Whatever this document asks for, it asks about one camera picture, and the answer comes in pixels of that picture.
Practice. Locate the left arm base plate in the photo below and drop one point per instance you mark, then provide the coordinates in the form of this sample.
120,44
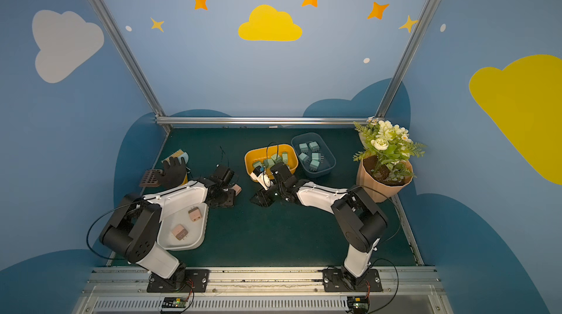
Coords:
182,281

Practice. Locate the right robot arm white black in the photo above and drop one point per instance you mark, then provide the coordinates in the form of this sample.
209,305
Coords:
360,219

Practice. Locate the white storage tray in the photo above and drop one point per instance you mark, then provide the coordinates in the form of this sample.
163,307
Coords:
197,230

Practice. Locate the black rubber glove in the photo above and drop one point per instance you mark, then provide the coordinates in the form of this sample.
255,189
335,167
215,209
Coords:
173,174

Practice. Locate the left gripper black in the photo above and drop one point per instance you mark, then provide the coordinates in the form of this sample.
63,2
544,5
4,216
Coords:
226,195

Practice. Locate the blue plug cluster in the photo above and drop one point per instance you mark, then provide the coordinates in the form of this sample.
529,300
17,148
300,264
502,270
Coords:
304,157
304,148

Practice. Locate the brown grid drain cover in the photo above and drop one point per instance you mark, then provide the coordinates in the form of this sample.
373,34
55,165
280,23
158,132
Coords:
150,178

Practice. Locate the potted artificial flower plant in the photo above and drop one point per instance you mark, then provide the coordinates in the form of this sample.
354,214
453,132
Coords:
384,162

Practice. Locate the blue plug isolated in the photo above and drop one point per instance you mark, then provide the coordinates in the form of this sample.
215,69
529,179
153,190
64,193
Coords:
317,156

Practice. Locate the aluminium frame back bar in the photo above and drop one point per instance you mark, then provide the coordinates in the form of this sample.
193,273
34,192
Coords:
269,121

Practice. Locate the yellow blue sponge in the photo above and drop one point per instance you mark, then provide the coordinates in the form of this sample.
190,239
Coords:
179,156

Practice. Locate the aluminium frame left post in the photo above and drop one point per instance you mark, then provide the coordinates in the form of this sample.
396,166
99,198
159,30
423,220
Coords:
117,37

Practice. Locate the aluminium frame right post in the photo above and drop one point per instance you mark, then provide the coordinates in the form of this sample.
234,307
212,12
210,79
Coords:
427,12

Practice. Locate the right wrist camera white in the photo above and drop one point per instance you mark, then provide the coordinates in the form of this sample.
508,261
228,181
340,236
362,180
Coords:
259,175

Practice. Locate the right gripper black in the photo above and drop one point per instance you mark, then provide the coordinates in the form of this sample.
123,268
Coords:
267,197

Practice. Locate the pink plug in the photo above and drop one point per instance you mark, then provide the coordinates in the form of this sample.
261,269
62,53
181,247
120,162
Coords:
237,189
179,232
195,214

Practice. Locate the aluminium frame rail front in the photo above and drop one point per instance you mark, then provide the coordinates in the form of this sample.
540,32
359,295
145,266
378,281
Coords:
266,290

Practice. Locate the yellow storage box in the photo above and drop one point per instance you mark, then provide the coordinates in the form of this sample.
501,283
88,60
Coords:
265,158

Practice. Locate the green plug cluster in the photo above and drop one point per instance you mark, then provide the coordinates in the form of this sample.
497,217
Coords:
269,163
276,158

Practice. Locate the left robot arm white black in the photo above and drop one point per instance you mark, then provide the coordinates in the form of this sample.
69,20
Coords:
145,230

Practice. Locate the aluminium frame post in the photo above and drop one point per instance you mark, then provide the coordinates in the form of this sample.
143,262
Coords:
117,37
427,12

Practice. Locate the blue storage box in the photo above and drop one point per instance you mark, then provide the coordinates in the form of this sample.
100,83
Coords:
327,164

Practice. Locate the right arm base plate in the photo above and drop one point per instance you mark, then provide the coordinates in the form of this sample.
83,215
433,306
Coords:
341,280

